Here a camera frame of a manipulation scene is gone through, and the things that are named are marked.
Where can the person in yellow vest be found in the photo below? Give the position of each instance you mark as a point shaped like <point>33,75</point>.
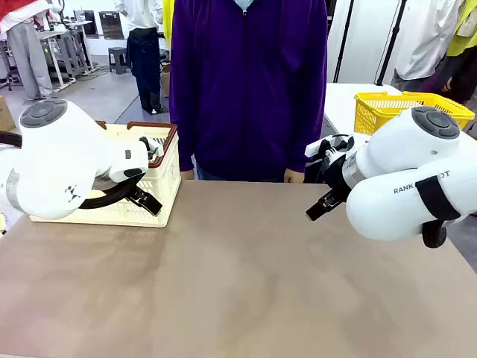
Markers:
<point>460,44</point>

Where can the person with yellow cloth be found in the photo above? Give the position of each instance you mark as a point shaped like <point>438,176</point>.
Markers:
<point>168,22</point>

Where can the person's right forearm purple sleeve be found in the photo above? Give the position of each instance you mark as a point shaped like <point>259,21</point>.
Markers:
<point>186,145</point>

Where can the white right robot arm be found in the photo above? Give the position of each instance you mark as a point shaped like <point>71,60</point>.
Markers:
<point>395,201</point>

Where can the person with dark jeans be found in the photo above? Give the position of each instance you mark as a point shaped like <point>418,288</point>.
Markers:
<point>143,56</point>

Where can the small cardboard box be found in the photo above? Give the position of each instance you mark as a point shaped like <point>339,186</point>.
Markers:
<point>165,80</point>

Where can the dark monitor on desk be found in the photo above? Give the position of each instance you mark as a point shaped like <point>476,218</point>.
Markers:
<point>87,24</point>

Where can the yellow plastic shopping basket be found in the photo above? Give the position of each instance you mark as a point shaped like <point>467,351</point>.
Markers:
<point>376,112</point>

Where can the person's right hand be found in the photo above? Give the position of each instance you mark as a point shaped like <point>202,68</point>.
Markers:
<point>187,175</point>

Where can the black tripod leg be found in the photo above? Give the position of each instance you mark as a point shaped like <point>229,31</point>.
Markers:
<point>391,41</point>
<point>343,41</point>

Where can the grey plastic stool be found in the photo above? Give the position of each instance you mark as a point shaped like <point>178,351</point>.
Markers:
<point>118,59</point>

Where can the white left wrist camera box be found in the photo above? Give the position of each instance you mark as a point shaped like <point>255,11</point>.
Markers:
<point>130,162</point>

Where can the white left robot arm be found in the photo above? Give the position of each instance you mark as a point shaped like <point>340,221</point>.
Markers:
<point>56,160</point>

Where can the cream basket with brown rim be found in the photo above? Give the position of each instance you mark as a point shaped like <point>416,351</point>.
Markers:
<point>165,179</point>

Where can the black framed panel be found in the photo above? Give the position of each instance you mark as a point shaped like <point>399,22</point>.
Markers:
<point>111,25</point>

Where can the person in white shirt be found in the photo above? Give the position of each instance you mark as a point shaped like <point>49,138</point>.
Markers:
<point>421,41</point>

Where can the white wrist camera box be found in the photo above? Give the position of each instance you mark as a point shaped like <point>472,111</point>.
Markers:
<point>316,146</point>
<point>130,162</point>

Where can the white workshop desk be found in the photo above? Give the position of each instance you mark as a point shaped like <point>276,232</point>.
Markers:
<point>67,56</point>

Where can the person's left hand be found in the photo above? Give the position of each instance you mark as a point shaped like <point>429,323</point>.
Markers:
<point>293,176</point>

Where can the person's left forearm purple sleeve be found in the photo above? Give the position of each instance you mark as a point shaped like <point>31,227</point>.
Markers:
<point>307,145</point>

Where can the person in red top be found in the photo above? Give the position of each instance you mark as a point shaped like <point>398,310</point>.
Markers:
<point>26,48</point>

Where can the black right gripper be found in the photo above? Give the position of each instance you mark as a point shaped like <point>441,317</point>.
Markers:
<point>337,173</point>

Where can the person in purple hoodie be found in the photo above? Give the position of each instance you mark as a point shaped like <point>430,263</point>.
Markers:
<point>247,89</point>

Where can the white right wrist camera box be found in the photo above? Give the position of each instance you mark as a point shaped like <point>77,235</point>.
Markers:
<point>316,146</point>

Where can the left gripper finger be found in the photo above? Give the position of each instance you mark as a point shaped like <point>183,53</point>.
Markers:
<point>147,202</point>
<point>151,149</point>

